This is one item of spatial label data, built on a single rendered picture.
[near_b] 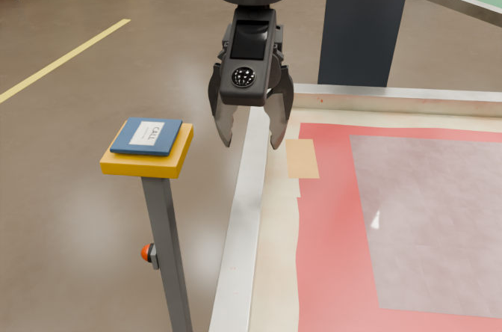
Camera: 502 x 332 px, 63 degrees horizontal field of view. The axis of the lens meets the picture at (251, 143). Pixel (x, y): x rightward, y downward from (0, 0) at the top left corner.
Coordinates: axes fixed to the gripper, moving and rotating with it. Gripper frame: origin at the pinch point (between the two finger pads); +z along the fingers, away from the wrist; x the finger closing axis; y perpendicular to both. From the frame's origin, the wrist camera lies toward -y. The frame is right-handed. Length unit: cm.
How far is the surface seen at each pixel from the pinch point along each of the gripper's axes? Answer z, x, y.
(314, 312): 9.2, -8.6, -18.1
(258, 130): 5.7, -0.1, 11.7
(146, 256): 38.8, 23.5, 10.5
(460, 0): 6, -57, 91
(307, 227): 9.2, -8.1, -5.7
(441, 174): 9.3, -29.2, 7.3
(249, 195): 5.7, -0.2, -4.0
